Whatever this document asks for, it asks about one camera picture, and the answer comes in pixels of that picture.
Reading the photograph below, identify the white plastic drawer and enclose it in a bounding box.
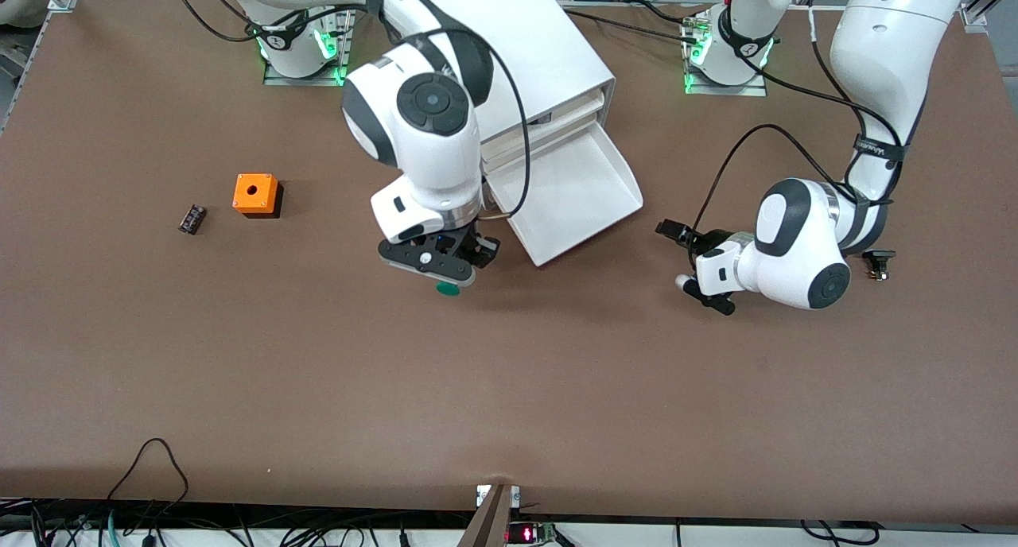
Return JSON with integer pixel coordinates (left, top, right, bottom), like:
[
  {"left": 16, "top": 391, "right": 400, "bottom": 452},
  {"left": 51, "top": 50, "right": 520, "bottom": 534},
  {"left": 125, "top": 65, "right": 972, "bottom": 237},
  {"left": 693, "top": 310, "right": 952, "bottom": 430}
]
[
  {"left": 481, "top": 110, "right": 602, "bottom": 166},
  {"left": 526, "top": 86, "right": 610, "bottom": 128},
  {"left": 484, "top": 122, "right": 645, "bottom": 268}
]

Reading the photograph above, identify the white drawer cabinet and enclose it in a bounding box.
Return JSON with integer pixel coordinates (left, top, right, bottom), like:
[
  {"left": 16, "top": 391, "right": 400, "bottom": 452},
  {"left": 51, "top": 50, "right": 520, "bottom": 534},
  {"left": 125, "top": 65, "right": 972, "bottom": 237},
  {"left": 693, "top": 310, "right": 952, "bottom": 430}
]
[{"left": 398, "top": 0, "right": 617, "bottom": 166}]

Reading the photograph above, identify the orange box with hole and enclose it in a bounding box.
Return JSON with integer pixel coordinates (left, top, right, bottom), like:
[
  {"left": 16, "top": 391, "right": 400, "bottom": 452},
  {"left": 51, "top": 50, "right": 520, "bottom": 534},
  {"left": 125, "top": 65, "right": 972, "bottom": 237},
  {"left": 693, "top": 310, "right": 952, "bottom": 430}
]
[{"left": 232, "top": 173, "right": 284, "bottom": 219}]

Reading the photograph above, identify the circuit board with red light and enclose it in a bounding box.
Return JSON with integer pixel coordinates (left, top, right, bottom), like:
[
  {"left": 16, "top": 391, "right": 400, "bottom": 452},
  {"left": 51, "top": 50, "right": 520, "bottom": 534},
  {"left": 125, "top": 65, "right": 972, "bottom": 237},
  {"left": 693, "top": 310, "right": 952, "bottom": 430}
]
[{"left": 509, "top": 522, "right": 558, "bottom": 545}]

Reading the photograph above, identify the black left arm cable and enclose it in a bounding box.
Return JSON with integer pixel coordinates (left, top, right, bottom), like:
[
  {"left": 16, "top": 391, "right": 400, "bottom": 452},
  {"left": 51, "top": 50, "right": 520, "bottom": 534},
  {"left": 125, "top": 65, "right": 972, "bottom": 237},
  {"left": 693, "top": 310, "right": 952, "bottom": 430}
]
[{"left": 692, "top": 6, "right": 911, "bottom": 234}]

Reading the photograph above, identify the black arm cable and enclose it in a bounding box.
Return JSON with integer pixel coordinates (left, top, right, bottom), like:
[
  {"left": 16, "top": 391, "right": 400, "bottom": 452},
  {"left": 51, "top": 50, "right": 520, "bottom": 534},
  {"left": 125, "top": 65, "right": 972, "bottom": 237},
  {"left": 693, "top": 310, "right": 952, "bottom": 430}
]
[
  {"left": 382, "top": 0, "right": 532, "bottom": 220},
  {"left": 692, "top": 6, "right": 911, "bottom": 234}
]

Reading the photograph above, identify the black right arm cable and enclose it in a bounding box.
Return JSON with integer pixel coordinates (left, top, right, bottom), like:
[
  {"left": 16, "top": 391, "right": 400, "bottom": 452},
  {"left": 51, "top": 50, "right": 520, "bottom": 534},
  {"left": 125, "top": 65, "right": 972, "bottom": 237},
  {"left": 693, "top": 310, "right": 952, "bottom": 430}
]
[{"left": 382, "top": 0, "right": 532, "bottom": 220}]

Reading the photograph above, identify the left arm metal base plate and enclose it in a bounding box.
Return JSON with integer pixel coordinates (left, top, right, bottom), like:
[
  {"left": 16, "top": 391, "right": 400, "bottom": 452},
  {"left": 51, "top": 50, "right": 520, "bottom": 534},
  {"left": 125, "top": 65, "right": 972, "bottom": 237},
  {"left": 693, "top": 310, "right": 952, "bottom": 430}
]
[{"left": 682, "top": 10, "right": 768, "bottom": 97}]

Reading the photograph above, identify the black push switch component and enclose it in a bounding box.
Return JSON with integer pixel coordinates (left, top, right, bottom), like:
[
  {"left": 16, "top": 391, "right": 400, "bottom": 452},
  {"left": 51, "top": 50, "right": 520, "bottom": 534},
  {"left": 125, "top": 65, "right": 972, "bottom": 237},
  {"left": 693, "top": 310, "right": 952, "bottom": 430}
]
[{"left": 862, "top": 248, "right": 898, "bottom": 282}]

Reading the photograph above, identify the black velcro cable strap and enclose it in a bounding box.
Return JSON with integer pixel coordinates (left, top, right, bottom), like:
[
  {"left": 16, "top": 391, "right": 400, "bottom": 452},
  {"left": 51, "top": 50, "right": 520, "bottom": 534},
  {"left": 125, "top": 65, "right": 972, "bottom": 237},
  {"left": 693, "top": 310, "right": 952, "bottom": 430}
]
[{"left": 855, "top": 134, "right": 907, "bottom": 162}]

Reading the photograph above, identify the black cable on table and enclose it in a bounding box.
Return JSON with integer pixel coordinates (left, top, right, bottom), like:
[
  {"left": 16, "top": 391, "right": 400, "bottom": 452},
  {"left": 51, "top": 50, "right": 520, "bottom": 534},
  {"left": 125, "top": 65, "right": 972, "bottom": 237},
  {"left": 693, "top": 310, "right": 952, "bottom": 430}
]
[{"left": 561, "top": 6, "right": 705, "bottom": 47}]

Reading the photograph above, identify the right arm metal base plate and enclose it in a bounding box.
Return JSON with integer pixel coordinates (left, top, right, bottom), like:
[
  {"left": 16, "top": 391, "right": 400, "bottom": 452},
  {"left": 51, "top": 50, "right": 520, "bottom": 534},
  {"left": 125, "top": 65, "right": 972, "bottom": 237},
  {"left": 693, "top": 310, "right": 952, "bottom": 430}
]
[{"left": 262, "top": 10, "right": 355, "bottom": 87}]

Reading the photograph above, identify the aluminium camera post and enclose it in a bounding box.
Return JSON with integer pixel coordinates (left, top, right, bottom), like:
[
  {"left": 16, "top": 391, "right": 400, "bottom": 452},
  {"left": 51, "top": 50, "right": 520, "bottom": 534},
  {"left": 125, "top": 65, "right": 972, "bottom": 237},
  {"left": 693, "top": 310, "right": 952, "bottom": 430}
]
[{"left": 457, "top": 483, "right": 522, "bottom": 547}]

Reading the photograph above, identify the black coiled cable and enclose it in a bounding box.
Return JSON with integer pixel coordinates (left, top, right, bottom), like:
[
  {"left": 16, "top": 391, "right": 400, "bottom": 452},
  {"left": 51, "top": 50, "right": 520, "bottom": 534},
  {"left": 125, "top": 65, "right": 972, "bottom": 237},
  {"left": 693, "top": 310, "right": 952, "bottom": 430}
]
[{"left": 799, "top": 518, "right": 884, "bottom": 546}]

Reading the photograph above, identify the black looped cable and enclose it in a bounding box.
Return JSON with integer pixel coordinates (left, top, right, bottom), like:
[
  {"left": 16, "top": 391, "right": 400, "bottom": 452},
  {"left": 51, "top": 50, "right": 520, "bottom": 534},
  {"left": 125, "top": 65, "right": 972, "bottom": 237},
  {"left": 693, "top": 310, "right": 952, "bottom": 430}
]
[{"left": 107, "top": 438, "right": 190, "bottom": 504}]

